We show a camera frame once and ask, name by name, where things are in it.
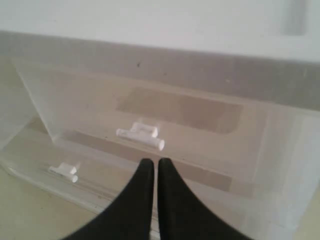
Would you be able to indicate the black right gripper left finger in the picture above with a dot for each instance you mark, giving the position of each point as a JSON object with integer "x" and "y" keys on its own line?
{"x": 129, "y": 215}

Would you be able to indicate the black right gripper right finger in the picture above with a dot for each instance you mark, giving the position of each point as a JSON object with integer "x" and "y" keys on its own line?
{"x": 181, "y": 215}

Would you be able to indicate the clear wide middle drawer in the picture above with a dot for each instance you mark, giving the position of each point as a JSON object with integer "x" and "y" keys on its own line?
{"x": 91, "y": 172}

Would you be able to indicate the white plastic drawer cabinet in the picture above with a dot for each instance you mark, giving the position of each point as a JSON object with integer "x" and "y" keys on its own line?
{"x": 260, "y": 52}

